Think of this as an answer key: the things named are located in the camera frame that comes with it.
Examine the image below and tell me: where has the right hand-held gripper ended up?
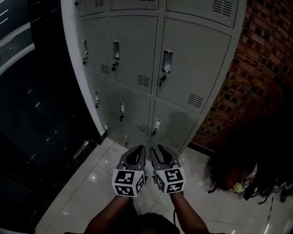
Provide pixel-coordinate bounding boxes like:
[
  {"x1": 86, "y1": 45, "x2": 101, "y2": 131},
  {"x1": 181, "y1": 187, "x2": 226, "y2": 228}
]
[{"x1": 149, "y1": 144, "x2": 185, "y2": 195}]

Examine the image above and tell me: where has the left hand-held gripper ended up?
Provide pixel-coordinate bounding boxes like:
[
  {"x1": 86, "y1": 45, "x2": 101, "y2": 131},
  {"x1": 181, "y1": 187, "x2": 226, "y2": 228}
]
[{"x1": 112, "y1": 145, "x2": 148, "y2": 197}]

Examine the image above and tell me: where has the grid of grey locker doors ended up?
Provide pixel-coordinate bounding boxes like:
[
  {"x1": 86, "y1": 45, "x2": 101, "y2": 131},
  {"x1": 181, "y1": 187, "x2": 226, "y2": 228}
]
[{"x1": 77, "y1": 0, "x2": 239, "y2": 154}]

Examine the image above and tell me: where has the person's left forearm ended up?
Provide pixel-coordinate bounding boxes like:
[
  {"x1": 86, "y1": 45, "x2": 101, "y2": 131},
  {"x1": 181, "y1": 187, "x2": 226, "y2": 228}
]
[{"x1": 86, "y1": 194, "x2": 131, "y2": 234}]

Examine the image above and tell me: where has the person's right forearm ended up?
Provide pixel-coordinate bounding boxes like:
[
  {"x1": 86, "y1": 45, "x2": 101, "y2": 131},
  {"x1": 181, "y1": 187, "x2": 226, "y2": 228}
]
[{"x1": 169, "y1": 191, "x2": 208, "y2": 234}]

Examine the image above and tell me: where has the black glass door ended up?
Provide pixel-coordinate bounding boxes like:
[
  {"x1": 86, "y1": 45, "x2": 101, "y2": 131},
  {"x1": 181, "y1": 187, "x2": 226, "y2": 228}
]
[{"x1": 0, "y1": 0, "x2": 105, "y2": 234}]

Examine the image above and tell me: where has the grey metal locker cabinet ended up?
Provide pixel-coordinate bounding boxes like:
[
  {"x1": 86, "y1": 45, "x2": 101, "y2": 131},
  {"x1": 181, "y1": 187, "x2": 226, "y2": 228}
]
[{"x1": 60, "y1": 0, "x2": 247, "y2": 156}]

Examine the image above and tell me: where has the person's dark clothing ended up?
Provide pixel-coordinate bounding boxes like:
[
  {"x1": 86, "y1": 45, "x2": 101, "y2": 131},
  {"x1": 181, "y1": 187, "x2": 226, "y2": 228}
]
[{"x1": 127, "y1": 198, "x2": 183, "y2": 234}]

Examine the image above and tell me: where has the red and black backpack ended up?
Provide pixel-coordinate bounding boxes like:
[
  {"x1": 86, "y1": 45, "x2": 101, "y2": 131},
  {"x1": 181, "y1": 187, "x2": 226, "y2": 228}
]
[{"x1": 207, "y1": 157, "x2": 260, "y2": 195}]

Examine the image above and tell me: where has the set of black lock keys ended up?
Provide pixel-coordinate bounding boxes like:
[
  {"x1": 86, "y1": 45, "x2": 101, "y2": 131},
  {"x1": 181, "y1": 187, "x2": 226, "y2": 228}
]
[{"x1": 81, "y1": 58, "x2": 169, "y2": 148}]

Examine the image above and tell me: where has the white and green bag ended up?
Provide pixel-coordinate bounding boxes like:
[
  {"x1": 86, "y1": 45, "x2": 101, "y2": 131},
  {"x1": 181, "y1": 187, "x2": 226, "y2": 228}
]
[{"x1": 233, "y1": 163, "x2": 293, "y2": 205}]

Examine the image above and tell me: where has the silver bar door handle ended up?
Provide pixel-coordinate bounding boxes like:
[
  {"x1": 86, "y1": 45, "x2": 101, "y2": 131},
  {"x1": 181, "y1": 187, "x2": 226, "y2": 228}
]
[{"x1": 72, "y1": 140, "x2": 90, "y2": 160}]

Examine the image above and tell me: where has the set of recessed metal handles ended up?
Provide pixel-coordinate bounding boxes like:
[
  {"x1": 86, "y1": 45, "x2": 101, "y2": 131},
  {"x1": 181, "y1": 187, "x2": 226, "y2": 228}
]
[{"x1": 81, "y1": 39, "x2": 174, "y2": 147}]

